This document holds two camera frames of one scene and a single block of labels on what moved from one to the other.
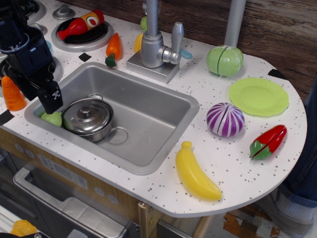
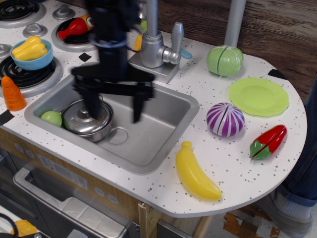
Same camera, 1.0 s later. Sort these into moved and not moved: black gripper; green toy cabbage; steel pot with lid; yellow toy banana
Moved: black gripper
Not moved: steel pot with lid; green toy cabbage; yellow toy banana
